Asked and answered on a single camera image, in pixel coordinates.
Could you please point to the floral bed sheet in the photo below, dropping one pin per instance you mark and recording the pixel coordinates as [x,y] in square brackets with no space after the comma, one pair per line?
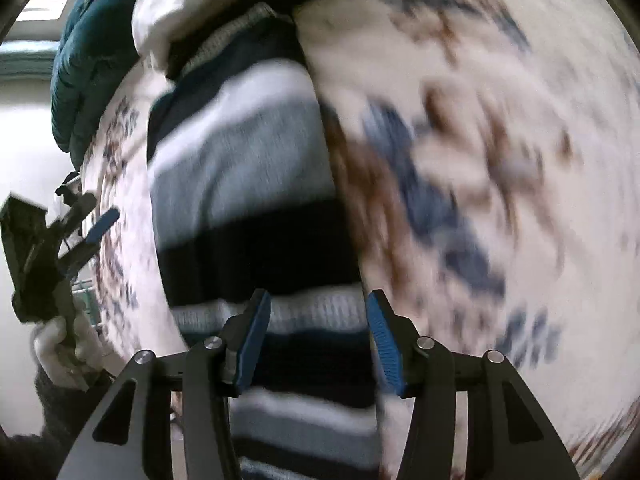
[475,160]

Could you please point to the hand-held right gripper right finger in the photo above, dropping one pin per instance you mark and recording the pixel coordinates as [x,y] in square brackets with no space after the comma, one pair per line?
[385,347]

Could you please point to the person's left forearm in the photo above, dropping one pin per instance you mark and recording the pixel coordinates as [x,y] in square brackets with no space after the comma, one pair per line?
[55,425]

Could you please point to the folded white clothes stack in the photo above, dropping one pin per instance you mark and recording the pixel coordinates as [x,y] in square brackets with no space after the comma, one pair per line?
[200,5]

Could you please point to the person's left hand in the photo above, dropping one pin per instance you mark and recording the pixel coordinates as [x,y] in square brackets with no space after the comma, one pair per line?
[52,345]

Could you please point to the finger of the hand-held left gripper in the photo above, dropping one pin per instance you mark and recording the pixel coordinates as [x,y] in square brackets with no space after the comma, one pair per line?
[104,222]
[80,255]

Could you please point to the barred window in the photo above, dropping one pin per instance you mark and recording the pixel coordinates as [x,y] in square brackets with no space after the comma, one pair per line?
[45,10]

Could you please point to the striped knit sweater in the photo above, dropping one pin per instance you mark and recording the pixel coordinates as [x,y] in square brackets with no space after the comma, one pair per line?
[240,185]

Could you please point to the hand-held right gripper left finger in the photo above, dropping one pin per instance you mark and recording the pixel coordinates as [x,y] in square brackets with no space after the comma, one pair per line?
[252,342]

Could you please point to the teal folded quilt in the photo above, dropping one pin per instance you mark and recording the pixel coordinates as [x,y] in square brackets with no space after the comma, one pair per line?
[95,50]

